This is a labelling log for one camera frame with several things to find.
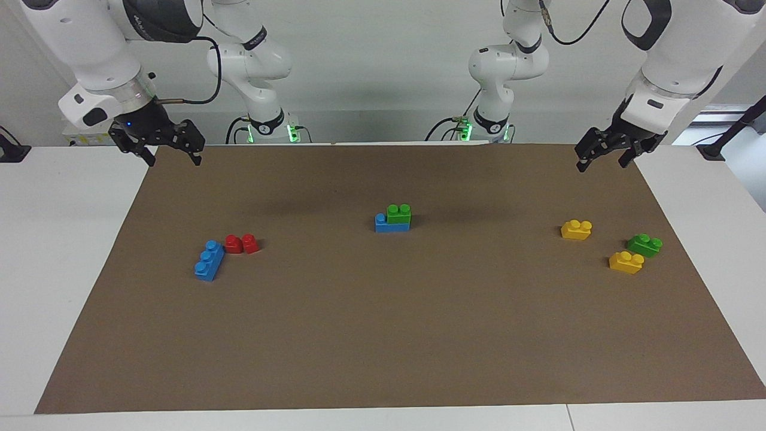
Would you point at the red two-stud toy block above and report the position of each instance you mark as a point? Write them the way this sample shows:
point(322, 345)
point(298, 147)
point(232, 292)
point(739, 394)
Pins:
point(242, 244)

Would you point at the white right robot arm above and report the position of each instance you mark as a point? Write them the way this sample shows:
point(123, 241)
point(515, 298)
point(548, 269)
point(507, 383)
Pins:
point(90, 48)

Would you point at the black table clamp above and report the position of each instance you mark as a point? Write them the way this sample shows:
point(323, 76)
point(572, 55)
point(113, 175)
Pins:
point(12, 149)

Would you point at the yellow two-stud toy block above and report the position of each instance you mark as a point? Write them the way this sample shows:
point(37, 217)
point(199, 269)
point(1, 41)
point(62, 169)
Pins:
point(625, 264)
point(575, 231)

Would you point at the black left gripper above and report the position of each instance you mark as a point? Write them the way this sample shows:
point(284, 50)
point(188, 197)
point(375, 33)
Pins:
point(634, 129)

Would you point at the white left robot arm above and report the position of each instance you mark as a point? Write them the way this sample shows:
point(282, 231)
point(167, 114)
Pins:
point(682, 54)

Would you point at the green two-stud toy block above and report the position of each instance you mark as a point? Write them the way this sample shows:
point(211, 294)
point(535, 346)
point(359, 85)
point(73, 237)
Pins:
point(643, 246)
point(398, 216)

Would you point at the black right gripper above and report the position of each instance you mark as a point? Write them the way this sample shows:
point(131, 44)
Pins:
point(146, 126)

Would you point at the black stand bracket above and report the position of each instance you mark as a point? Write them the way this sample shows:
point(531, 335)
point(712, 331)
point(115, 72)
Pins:
point(727, 134)

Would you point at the brown table mat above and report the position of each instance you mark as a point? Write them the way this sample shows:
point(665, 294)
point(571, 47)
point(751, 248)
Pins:
point(383, 329)

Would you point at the blue three-stud toy block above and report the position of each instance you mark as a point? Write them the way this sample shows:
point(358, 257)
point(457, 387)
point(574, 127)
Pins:
point(389, 227)
point(208, 263)

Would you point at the white power box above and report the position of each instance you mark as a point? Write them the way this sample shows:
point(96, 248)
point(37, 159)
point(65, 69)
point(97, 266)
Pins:
point(90, 139)

